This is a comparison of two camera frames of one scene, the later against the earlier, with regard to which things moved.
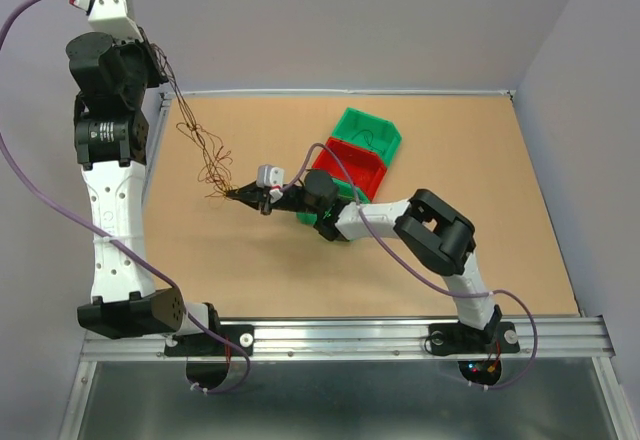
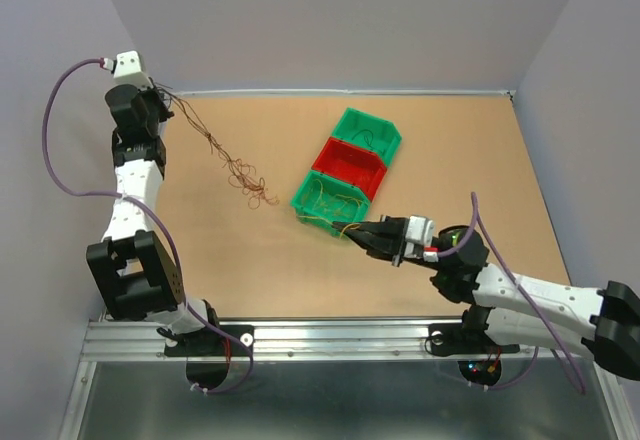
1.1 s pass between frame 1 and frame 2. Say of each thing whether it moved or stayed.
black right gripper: moved
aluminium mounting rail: stayed
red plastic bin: stayed
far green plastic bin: stayed
